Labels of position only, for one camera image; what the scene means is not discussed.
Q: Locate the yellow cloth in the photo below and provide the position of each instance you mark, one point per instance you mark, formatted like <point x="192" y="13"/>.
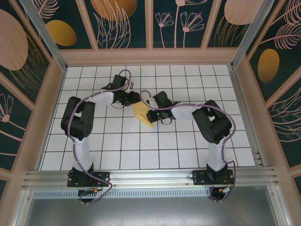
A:
<point x="141" y="110"/>

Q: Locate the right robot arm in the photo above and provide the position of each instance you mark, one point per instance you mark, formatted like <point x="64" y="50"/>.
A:
<point x="211" y="124"/>

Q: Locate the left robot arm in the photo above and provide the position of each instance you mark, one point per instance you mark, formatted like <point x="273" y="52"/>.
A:
<point x="75" y="120"/>

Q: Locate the grey metal sheet panel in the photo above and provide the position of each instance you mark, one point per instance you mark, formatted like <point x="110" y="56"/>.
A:
<point x="150" y="212"/>

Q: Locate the small connector board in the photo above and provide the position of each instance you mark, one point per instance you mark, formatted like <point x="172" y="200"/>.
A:
<point x="225" y="189"/>
<point x="90" y="190"/>

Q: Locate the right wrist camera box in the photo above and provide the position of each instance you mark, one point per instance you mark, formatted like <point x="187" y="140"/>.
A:
<point x="152" y="102"/>

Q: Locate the long aluminium mounting rail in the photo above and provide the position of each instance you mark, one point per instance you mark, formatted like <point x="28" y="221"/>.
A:
<point x="150" y="179"/>

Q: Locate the aluminium side rail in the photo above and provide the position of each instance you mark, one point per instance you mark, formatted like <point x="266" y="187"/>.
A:
<point x="238" y="89"/>

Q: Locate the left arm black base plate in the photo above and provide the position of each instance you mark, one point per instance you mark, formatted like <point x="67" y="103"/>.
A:
<point x="103" y="179"/>

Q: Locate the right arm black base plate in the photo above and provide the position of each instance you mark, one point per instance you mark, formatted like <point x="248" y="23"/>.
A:
<point x="200" y="179"/>

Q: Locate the aluminium corner post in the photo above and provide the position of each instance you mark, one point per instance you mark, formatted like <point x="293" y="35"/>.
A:
<point x="45" y="35"/>
<point x="249" y="35"/>

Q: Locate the aluminium frame bar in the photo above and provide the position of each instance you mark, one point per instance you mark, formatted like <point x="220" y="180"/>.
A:
<point x="22" y="212"/>
<point x="279" y="207"/>

